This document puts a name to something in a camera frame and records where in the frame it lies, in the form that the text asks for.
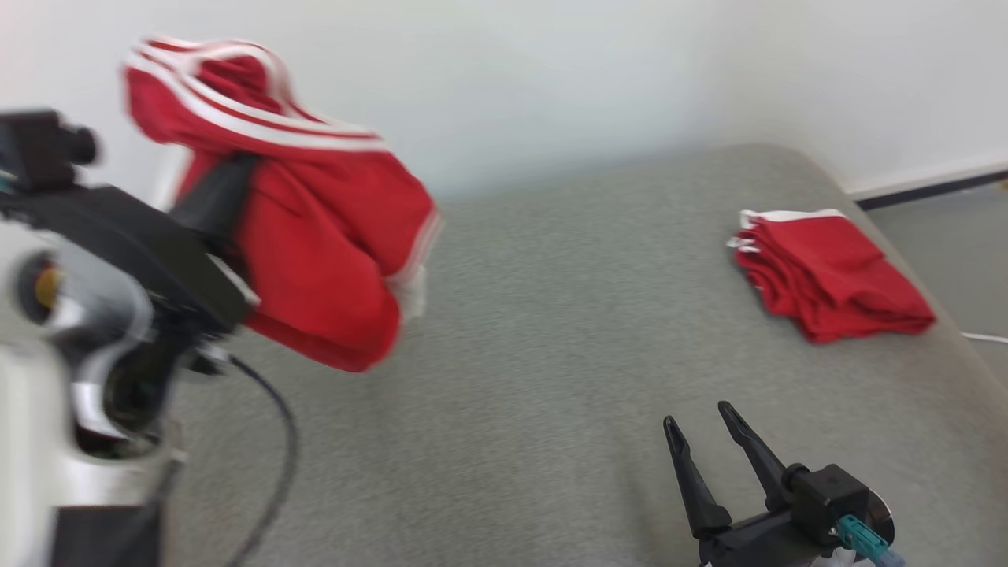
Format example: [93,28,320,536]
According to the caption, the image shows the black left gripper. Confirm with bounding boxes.
[0,154,261,335]

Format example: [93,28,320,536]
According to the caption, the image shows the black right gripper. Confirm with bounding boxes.
[663,400,836,567]

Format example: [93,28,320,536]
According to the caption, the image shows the red white shirt with lettering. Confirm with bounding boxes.
[122,35,442,375]

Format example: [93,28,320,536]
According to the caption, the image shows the red shirts stack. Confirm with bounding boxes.
[726,209,938,345]

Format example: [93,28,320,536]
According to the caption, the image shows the black baseboard strip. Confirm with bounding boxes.
[854,169,1008,210]

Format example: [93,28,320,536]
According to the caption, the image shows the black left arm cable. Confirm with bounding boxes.
[224,356,302,567]

